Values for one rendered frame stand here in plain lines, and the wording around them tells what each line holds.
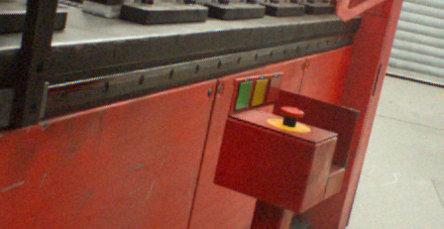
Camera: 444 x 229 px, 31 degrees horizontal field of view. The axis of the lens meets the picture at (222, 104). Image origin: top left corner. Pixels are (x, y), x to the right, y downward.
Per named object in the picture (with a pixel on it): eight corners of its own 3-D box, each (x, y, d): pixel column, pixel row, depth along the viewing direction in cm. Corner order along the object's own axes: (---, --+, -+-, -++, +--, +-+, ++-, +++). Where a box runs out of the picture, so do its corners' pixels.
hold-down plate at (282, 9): (275, 17, 219) (277, 6, 219) (257, 13, 221) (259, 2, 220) (303, 15, 247) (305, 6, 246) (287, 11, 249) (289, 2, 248)
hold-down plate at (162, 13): (145, 25, 145) (148, 8, 144) (118, 18, 147) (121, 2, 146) (206, 21, 173) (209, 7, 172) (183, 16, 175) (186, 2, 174)
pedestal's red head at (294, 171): (299, 214, 126) (325, 105, 123) (211, 183, 133) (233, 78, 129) (340, 191, 144) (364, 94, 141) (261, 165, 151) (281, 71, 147)
